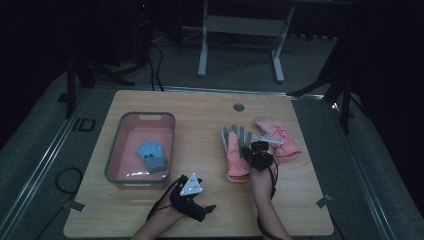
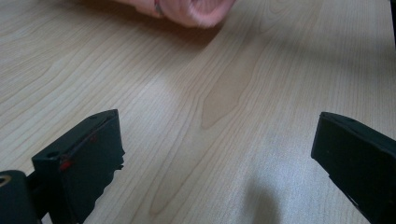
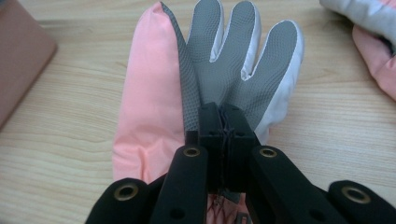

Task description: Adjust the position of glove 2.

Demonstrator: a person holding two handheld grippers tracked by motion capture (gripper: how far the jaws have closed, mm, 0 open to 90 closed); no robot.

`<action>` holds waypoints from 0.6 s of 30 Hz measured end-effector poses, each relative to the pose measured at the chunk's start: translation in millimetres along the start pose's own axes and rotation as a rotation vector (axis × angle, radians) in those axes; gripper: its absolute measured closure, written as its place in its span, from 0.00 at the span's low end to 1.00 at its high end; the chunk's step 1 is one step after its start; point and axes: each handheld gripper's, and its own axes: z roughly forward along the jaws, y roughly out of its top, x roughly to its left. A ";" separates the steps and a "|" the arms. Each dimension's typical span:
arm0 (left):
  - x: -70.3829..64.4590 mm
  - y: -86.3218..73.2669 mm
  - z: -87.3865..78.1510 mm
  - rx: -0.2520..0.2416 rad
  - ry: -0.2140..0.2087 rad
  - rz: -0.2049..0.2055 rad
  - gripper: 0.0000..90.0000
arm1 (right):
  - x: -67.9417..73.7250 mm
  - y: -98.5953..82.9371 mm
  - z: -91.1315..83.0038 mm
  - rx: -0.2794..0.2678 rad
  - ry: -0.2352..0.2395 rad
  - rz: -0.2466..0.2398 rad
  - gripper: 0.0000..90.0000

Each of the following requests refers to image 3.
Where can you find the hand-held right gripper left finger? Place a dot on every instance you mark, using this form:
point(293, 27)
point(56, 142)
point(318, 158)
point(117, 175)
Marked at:
point(211, 137)

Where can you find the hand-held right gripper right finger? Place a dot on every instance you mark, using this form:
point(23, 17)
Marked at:
point(239, 140)

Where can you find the pink padded glove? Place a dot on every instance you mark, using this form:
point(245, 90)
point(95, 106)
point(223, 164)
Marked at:
point(152, 102)
point(373, 34)

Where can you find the dusty pink box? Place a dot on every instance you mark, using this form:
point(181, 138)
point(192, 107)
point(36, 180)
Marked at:
point(18, 59)

